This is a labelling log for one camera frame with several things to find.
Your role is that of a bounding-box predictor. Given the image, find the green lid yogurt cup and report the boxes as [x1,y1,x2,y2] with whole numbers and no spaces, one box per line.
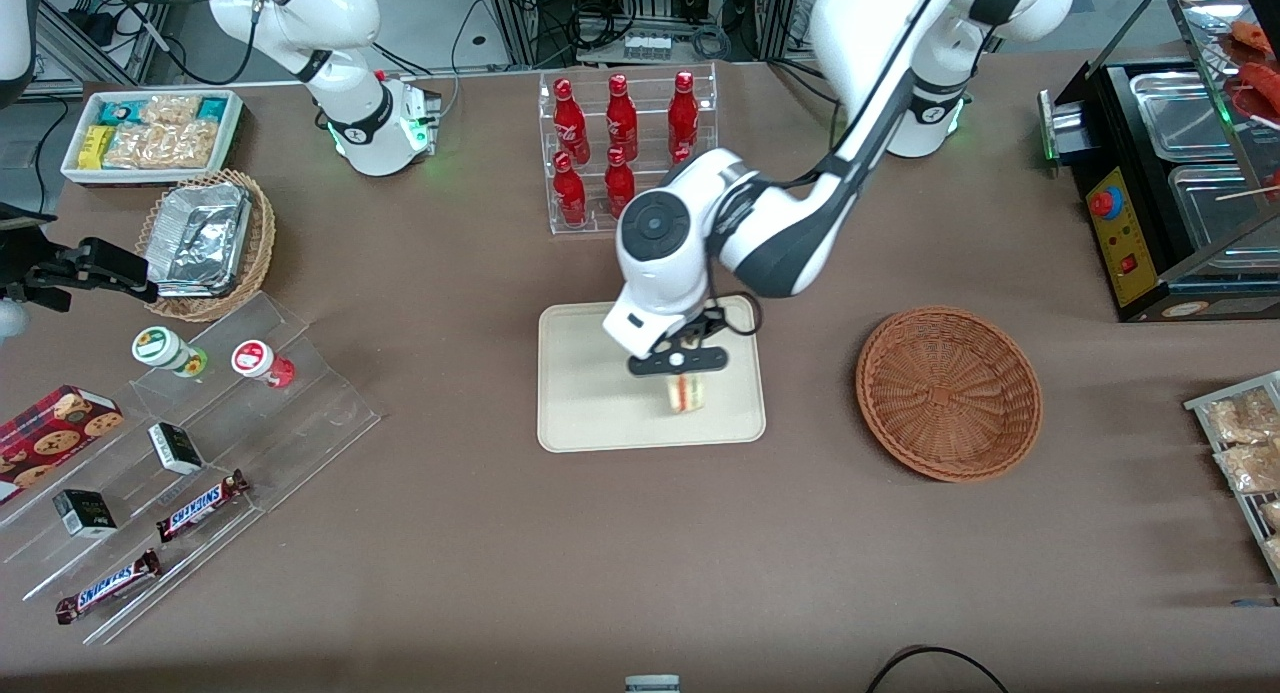
[131,326,209,379]

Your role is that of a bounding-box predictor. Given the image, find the steel food pan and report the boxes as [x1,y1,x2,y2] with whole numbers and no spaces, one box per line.
[1130,70,1243,164]
[1168,163,1280,276]

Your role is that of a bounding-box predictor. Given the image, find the black looped wrist cable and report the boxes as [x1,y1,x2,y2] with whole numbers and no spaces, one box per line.
[718,293,763,338]

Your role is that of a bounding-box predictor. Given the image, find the black small carton white label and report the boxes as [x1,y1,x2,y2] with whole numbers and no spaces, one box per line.
[148,422,205,476]

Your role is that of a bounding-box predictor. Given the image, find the silver foil pack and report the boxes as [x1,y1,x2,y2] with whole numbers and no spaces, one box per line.
[150,181,252,284]
[150,268,237,298]

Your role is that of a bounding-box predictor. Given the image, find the black upright small carton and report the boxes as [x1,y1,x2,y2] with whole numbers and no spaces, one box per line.
[52,488,118,539]

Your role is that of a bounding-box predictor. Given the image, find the black heated display case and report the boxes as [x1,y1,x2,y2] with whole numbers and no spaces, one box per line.
[1038,0,1280,324]

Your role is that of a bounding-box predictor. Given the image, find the tray of packaged snacks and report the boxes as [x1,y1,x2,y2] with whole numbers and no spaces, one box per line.
[1184,371,1280,586]

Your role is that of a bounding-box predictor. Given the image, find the cream rectangular plastic tray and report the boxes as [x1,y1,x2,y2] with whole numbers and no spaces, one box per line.
[537,295,767,454]

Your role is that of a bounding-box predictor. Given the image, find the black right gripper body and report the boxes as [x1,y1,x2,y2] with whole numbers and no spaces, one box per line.
[0,256,73,314]

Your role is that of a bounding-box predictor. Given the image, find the clear acrylic bottle rack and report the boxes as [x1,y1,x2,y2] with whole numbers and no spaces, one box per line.
[538,61,719,237]

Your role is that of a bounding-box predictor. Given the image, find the triangle sandwich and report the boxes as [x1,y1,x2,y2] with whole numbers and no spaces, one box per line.
[664,371,707,415]

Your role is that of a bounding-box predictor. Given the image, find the light wicker basket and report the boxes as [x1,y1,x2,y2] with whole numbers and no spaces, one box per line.
[135,169,277,323]

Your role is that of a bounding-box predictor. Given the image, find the red plaid cookie box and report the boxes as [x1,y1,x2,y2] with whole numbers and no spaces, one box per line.
[0,384,125,507]

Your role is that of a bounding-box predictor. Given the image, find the Snickers chocolate bar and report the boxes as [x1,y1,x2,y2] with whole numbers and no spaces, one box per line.
[156,470,250,544]
[55,549,162,626]

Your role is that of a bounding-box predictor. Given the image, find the white rectangular snack bin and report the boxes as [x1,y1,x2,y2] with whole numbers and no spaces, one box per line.
[60,89,245,188]

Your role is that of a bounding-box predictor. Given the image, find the clear acrylic stepped display stand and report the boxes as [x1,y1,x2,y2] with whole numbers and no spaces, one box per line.
[0,291,383,646]

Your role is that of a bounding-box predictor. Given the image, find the red lid yogurt cup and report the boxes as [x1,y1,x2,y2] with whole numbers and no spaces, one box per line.
[231,339,296,389]

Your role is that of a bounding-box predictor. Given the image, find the brown wicker basket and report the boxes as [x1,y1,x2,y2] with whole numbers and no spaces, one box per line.
[855,306,1043,483]

